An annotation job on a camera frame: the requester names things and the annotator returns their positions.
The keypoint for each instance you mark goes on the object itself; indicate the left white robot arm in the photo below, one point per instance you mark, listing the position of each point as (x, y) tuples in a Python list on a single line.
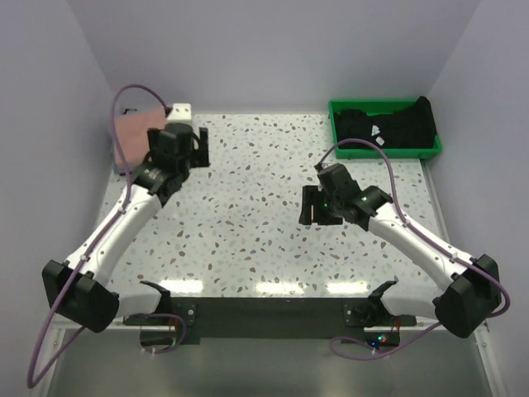
[(77, 288)]

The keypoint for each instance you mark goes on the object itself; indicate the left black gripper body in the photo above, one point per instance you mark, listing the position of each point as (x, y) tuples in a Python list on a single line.
[(190, 160)]

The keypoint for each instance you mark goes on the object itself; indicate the folded purple t shirt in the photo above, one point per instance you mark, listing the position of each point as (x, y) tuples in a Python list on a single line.
[(117, 165)]

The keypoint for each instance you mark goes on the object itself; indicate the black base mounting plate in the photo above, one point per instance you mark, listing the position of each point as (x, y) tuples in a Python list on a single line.
[(286, 318)]

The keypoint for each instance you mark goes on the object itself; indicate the black t shirt in bin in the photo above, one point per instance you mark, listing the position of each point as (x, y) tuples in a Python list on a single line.
[(398, 125)]

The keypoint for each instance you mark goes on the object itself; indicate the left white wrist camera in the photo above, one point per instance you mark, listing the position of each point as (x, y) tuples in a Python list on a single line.
[(179, 113)]

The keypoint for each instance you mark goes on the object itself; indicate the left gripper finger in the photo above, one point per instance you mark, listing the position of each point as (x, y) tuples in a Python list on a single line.
[(200, 154), (153, 135)]

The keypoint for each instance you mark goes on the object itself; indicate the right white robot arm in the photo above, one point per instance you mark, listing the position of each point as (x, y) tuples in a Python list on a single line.
[(466, 289)]

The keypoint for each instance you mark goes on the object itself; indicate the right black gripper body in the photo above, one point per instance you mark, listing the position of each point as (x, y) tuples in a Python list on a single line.
[(334, 203)]

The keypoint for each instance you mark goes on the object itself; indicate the pink printed t shirt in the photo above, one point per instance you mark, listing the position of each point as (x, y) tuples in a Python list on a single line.
[(132, 133)]

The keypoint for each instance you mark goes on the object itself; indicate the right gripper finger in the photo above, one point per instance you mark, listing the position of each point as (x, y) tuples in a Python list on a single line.
[(325, 217), (308, 214)]

